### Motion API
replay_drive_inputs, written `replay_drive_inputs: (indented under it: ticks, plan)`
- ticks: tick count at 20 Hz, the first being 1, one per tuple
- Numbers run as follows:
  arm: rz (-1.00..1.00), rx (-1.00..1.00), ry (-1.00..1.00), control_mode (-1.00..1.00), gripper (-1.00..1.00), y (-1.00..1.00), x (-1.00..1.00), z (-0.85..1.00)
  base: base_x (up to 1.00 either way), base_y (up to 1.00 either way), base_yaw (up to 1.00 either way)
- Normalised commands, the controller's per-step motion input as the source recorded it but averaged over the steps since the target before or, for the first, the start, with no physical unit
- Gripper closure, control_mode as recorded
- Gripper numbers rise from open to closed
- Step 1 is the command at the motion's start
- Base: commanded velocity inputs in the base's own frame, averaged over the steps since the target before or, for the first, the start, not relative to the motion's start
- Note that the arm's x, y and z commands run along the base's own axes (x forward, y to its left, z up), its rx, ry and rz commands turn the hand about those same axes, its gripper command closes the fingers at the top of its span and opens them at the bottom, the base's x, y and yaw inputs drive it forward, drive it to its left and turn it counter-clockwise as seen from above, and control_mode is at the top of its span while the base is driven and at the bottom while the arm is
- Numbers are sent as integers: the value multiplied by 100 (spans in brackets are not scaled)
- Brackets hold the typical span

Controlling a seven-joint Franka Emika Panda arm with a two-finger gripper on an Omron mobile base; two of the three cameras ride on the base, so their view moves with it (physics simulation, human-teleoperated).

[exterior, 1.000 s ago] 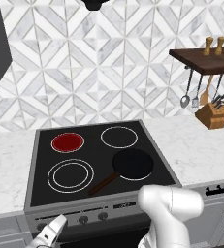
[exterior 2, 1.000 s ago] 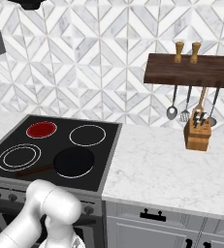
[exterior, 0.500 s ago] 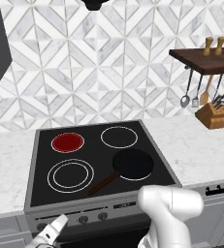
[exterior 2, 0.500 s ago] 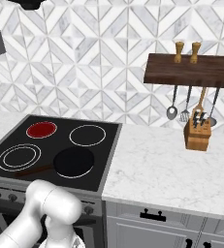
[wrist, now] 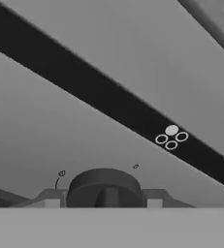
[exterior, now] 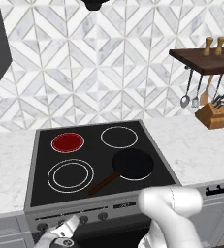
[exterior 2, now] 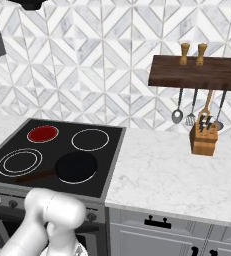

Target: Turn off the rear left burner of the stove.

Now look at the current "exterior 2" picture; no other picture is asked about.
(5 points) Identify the dark oven door handle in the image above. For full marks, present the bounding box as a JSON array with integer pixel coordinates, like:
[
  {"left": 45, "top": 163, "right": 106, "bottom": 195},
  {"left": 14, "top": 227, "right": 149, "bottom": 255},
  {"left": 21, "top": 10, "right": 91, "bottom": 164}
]
[{"left": 0, "top": 209, "right": 101, "bottom": 234}]

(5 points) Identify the grey cupboard door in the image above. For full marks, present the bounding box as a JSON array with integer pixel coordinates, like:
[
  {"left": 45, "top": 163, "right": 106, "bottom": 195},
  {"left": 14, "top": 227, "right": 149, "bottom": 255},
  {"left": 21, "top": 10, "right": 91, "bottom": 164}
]
[
  {"left": 110, "top": 222, "right": 207, "bottom": 256},
  {"left": 205, "top": 233, "right": 231, "bottom": 256}
]

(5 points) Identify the dark wooden wall shelf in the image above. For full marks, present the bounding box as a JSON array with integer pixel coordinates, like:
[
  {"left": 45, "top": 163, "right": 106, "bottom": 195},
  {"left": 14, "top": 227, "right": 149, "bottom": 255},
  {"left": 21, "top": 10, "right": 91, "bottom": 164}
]
[{"left": 148, "top": 54, "right": 231, "bottom": 92}]

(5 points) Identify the hanging wooden spatula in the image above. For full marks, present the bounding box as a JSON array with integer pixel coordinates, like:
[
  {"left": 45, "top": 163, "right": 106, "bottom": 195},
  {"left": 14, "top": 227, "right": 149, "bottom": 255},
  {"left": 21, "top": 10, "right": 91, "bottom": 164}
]
[{"left": 197, "top": 89, "right": 215, "bottom": 125}]

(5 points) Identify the wooden salt shaker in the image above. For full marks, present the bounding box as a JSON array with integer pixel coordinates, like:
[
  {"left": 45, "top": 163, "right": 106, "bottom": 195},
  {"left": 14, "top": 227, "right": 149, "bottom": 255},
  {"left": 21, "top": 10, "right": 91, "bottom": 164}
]
[{"left": 179, "top": 42, "right": 191, "bottom": 66}]

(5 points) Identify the black frying pan wooden handle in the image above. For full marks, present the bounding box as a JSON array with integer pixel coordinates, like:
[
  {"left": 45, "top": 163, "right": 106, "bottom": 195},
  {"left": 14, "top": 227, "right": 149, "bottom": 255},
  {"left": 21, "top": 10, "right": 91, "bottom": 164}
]
[{"left": 14, "top": 151, "right": 99, "bottom": 185}]

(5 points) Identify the black hood underside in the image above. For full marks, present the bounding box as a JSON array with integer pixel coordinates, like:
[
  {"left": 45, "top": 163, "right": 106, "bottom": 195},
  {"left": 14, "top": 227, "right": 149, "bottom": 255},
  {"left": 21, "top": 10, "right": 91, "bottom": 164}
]
[{"left": 7, "top": 0, "right": 49, "bottom": 11}]

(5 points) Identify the black drawer handle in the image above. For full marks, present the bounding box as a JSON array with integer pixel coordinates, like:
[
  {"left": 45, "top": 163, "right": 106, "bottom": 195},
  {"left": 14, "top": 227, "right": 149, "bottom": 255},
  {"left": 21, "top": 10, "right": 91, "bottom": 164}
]
[{"left": 143, "top": 215, "right": 173, "bottom": 230}]

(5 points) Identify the black glass-top stove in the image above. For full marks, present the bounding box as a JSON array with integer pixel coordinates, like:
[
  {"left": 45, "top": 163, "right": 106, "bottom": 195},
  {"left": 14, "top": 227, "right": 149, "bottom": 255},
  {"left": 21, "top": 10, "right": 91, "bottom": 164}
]
[{"left": 0, "top": 117, "right": 127, "bottom": 256}]

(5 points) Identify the hanging metal slotted spatula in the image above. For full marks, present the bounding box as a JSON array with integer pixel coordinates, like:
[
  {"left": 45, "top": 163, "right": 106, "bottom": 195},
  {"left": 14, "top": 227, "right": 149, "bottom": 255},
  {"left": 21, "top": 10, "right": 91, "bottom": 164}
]
[{"left": 185, "top": 87, "right": 199, "bottom": 127}]

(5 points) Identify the dark stove knob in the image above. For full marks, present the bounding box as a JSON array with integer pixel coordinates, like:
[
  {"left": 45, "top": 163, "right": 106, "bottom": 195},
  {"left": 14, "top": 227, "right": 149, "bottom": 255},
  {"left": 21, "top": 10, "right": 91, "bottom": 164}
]
[
  {"left": 86, "top": 212, "right": 98, "bottom": 223},
  {"left": 8, "top": 199, "right": 19, "bottom": 210}
]

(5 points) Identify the hanging metal spoon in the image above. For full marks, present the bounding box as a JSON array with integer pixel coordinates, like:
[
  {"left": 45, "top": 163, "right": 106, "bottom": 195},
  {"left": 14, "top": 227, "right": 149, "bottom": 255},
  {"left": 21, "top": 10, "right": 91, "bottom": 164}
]
[{"left": 171, "top": 87, "right": 185, "bottom": 125}]

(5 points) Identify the hanging metal ladle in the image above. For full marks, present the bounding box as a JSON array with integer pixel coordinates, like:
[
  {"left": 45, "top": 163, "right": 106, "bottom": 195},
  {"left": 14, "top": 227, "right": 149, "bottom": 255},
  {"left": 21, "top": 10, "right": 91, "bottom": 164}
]
[{"left": 214, "top": 90, "right": 228, "bottom": 132}]

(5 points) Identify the wooden pepper shaker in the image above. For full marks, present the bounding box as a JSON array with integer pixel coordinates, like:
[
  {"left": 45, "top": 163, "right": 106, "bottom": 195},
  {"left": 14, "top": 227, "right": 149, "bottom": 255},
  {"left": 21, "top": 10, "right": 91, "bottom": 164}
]
[{"left": 195, "top": 42, "right": 209, "bottom": 67}]

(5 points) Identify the wooden knife block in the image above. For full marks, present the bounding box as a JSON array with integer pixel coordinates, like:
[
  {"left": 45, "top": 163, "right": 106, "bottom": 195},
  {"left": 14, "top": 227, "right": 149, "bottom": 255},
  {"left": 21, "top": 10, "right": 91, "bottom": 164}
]
[{"left": 189, "top": 114, "right": 219, "bottom": 157}]

